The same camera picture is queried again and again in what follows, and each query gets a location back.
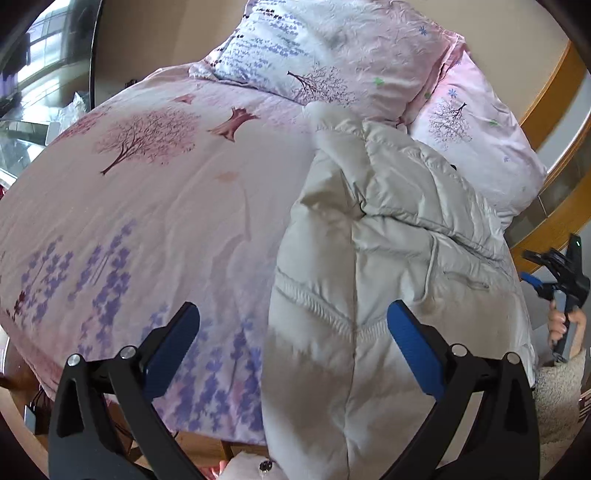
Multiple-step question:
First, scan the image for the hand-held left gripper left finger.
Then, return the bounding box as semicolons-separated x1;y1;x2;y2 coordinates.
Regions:
48;302;218;480

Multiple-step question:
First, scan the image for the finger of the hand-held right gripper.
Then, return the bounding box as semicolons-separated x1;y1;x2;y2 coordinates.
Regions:
522;250;561;275
521;272;552;301

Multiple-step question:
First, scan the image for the wooden headboard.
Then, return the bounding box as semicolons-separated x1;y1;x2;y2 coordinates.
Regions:
519;41;591;134

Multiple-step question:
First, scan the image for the wooden framed glass door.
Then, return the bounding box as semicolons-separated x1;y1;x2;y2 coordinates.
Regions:
505;138;591;278

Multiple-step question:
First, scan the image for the person's right forearm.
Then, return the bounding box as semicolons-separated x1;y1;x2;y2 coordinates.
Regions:
531;348;591;462

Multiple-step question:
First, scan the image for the large black framed mirror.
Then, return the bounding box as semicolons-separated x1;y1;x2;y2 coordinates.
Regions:
0;0;105;185

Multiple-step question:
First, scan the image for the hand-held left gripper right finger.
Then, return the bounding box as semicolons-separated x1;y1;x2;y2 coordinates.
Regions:
387;300;540;480

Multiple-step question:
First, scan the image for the pink floral pillow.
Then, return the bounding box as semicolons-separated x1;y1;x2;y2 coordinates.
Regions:
409;48;548;229
188;0;465;125

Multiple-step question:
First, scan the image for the grey power adapter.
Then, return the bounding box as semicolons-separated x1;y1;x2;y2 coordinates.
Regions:
24;402;43;435

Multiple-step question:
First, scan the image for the person's right hand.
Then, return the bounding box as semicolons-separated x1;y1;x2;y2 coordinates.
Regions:
547;304;586;354

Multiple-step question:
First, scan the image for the bed with pink floral sheet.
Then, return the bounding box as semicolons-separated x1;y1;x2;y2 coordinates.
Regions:
0;65;513;446

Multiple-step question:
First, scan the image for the clear plastic bag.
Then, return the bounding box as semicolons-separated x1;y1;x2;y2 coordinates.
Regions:
58;91;90;134

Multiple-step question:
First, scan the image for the white puffer jacket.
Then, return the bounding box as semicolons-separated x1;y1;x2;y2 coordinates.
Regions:
261;102;539;480

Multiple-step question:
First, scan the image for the white garment with snap button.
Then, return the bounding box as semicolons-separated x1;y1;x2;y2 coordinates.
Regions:
221;451;289;480

